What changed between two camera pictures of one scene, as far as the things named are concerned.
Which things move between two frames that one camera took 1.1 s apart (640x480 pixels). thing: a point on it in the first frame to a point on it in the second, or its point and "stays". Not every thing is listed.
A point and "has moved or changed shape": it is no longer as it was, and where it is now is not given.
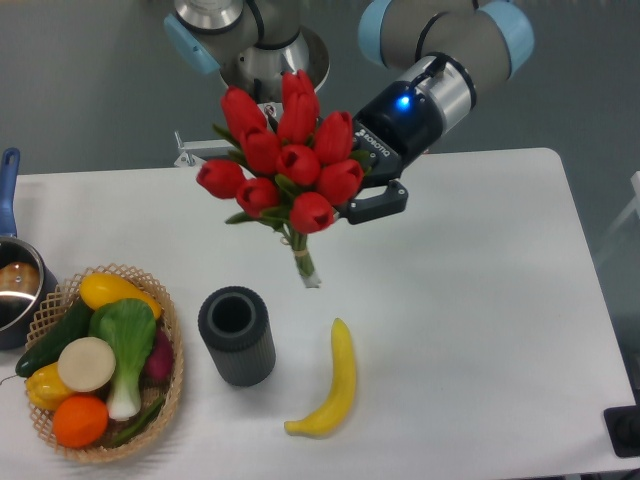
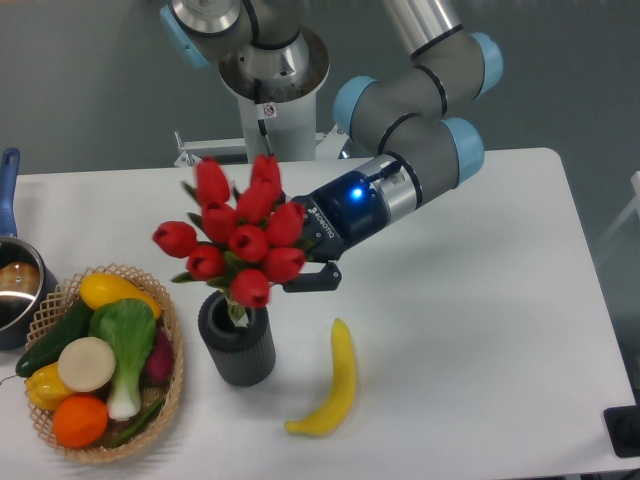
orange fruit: x=79 y=421 stays
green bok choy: x=130 y=326 stays
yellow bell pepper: x=46 y=389 stays
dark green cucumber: x=77 y=325 stays
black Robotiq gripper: x=397 y=125 to x=338 y=214
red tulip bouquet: x=293 y=167 has moved or changed shape
